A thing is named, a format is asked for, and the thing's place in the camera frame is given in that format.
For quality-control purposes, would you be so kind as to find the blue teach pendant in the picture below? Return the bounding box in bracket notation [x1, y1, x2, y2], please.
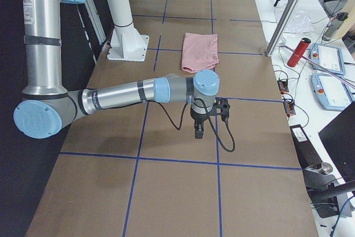
[311, 73, 354, 112]
[309, 43, 346, 75]

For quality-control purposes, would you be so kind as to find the aluminium frame post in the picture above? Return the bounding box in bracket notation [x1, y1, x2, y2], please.
[265, 0, 300, 57]

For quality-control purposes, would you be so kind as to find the pink Snoopy t-shirt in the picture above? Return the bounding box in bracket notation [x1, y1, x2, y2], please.
[181, 33, 219, 73]

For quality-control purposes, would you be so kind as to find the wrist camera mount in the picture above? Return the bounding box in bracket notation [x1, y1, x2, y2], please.
[214, 97, 230, 124]

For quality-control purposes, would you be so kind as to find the grey water bottle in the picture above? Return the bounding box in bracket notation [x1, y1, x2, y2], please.
[322, 12, 348, 41]

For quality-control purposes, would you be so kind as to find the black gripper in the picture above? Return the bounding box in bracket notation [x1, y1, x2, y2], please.
[190, 106, 216, 139]

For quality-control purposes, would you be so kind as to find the black device with label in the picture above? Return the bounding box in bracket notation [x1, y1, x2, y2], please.
[290, 124, 323, 169]

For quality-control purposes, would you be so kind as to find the reacher grabber stick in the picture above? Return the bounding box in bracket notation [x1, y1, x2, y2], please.
[280, 44, 354, 88]

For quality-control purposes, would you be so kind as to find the clear plastic bag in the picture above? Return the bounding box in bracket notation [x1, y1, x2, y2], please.
[285, 10, 315, 33]

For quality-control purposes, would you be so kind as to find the white pedestal column base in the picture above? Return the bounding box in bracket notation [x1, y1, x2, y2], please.
[107, 0, 149, 62]

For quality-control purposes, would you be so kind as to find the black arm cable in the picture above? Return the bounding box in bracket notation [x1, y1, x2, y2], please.
[155, 98, 237, 153]

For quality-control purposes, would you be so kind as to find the far blue teach pendant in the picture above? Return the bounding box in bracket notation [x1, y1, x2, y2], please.
[309, 43, 346, 75]

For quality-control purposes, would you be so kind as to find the black monitor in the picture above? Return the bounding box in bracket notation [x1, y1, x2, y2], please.
[318, 103, 355, 181]

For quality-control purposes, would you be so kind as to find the orange black terminal block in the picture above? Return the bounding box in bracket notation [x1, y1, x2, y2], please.
[277, 79, 289, 94]

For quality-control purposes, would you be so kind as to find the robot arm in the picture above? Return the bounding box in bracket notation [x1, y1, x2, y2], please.
[13, 0, 222, 139]

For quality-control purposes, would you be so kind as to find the red cylindrical bottle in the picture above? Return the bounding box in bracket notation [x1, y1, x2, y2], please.
[287, 37, 311, 67]

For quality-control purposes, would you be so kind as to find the near blue teach pendant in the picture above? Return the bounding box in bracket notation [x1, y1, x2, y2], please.
[311, 73, 354, 112]

